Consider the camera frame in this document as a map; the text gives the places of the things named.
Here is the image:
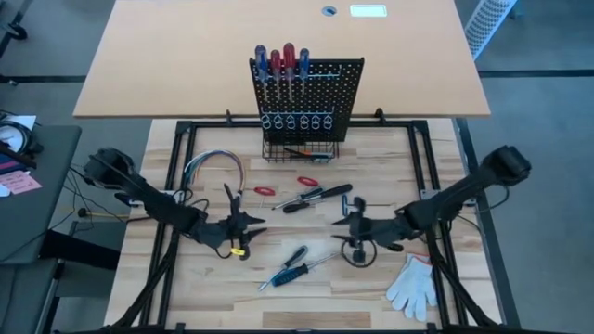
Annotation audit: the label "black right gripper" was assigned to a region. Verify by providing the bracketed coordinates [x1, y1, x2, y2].
[331, 198, 412, 264]

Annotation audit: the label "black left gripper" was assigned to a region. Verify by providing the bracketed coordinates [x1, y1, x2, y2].
[199, 183, 269, 262]

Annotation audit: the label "blue T-handle hex key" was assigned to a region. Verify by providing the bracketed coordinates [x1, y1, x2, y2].
[342, 193, 396, 218]

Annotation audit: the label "large black-handled screwdriver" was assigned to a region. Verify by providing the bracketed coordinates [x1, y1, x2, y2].
[301, 183, 355, 205]

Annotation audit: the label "small black-handled screwdriver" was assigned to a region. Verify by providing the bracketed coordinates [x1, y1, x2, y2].
[281, 199, 310, 215]

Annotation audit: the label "black and grey screwdriver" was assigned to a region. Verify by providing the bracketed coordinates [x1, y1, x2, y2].
[270, 186, 326, 212]
[257, 245, 310, 292]

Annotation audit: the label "blue and black screwdriver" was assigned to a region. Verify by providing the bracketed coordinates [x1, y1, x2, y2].
[270, 251, 342, 288]

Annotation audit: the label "large blue clear screwdriver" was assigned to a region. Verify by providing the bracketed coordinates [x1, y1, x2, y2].
[253, 44, 269, 101]

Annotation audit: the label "small red clear screwdriver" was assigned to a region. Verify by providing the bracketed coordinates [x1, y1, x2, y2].
[269, 48, 283, 101]

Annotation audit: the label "small blue clear screwdriver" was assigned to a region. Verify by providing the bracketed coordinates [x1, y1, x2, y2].
[298, 47, 311, 96]

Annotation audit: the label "large red clear screwdriver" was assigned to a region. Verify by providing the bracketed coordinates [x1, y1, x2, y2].
[282, 42, 297, 103]

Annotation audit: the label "white knit work glove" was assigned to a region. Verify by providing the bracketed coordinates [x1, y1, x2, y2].
[386, 252, 439, 325]

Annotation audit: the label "black metal pegboard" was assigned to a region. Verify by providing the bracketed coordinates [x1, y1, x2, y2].
[249, 57, 366, 143]

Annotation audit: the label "yellow rod with black knob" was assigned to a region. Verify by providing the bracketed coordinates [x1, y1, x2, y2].
[77, 207, 132, 221]

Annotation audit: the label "beige wooden desk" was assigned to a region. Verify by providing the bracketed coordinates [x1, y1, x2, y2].
[72, 0, 492, 118]

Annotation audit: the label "grey side table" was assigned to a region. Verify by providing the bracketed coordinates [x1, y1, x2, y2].
[0, 123, 84, 266]

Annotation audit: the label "white rectangular desk plate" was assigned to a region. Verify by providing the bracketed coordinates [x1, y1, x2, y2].
[349, 4, 389, 19]

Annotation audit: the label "pink paper note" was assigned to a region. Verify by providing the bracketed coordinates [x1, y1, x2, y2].
[0, 169, 44, 196]

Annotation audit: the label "white paper sheet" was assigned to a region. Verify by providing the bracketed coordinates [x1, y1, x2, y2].
[0, 114, 38, 154]

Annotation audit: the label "white perforated panel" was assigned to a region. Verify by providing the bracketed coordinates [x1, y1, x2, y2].
[463, 0, 520, 60]

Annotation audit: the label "black chair caster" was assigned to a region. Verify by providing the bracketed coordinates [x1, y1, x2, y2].
[0, 21, 28, 41]

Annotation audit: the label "black wire basket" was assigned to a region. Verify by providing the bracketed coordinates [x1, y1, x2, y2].
[262, 140, 340, 164]

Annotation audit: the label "coloured wire bundle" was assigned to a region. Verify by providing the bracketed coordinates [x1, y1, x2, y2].
[183, 148, 246, 194]

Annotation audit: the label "orange-handled tool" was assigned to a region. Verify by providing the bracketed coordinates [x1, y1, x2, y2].
[298, 148, 335, 161]

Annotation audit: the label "black aluminium table frame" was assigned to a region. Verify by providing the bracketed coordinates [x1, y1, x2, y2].
[106, 119, 507, 334]

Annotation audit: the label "silver ring hook rail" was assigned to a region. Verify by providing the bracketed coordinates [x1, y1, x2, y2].
[259, 107, 335, 131]

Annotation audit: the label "black device with cable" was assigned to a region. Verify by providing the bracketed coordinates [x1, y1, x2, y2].
[0, 119, 46, 171]

